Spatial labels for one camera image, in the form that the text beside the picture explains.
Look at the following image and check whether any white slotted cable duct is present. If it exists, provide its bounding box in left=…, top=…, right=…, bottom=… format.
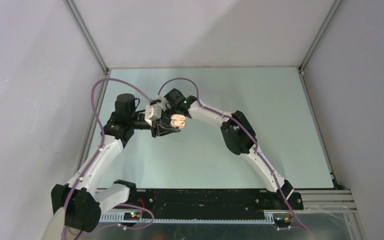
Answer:
left=95, top=211, right=276, bottom=225

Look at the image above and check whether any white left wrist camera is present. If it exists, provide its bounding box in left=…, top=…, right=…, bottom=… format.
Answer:
left=144, top=103, right=163, bottom=126

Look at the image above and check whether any white earbud charging case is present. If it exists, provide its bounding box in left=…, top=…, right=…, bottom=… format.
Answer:
left=170, top=114, right=186, bottom=129

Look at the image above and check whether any left controller board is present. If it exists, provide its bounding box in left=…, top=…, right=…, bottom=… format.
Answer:
left=123, top=212, right=141, bottom=221

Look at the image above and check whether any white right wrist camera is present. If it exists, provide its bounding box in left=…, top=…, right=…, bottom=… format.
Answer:
left=155, top=95, right=167, bottom=106

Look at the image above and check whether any aluminium frame post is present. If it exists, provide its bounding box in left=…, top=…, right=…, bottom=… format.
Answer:
left=62, top=0, right=110, bottom=75
left=297, top=0, right=344, bottom=78

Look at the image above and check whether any aluminium frame post left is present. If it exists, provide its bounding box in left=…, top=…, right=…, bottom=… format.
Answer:
left=62, top=0, right=110, bottom=75

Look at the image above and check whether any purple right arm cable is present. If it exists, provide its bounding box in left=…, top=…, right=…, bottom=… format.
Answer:
left=157, top=77, right=312, bottom=233

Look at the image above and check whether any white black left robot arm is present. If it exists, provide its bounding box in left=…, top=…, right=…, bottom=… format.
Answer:
left=48, top=91, right=190, bottom=234

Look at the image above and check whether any right controller board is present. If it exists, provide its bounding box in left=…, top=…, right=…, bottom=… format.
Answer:
left=273, top=217, right=293, bottom=229

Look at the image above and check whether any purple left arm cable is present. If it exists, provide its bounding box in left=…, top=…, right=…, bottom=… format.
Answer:
left=60, top=78, right=156, bottom=240

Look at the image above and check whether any controller board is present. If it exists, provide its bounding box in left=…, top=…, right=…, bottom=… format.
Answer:
left=123, top=212, right=141, bottom=221
left=273, top=217, right=293, bottom=229

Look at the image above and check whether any aluminium frame post right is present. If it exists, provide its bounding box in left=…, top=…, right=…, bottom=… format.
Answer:
left=297, top=0, right=344, bottom=78

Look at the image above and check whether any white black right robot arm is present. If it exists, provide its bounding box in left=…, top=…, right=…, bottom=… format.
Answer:
left=157, top=88, right=295, bottom=209

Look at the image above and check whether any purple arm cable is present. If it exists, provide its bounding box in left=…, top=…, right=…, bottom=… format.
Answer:
left=60, top=78, right=156, bottom=240
left=157, top=77, right=312, bottom=233

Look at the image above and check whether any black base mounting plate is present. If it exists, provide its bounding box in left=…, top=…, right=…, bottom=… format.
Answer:
left=127, top=188, right=304, bottom=222

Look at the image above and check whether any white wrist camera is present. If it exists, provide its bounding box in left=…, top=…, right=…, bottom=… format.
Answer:
left=155, top=95, right=167, bottom=106
left=144, top=103, right=163, bottom=126

